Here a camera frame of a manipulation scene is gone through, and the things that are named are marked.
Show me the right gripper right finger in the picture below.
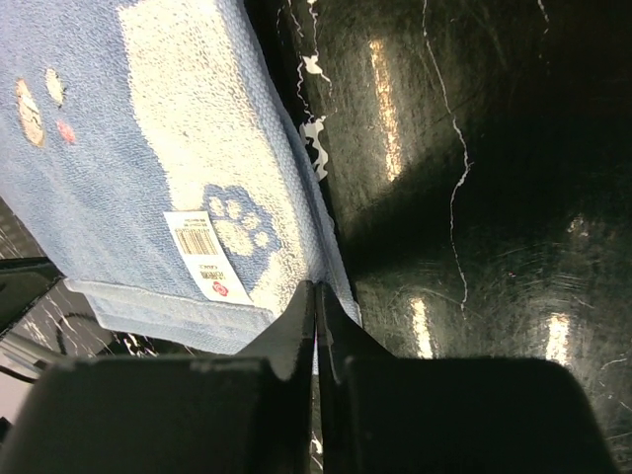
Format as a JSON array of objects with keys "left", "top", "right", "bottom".
[{"left": 315, "top": 283, "right": 616, "bottom": 473}]

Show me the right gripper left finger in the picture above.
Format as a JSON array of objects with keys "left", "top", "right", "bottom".
[{"left": 1, "top": 281, "right": 315, "bottom": 473}]

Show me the light blue towel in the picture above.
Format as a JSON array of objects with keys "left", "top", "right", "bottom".
[{"left": 1, "top": 1, "right": 359, "bottom": 354}]

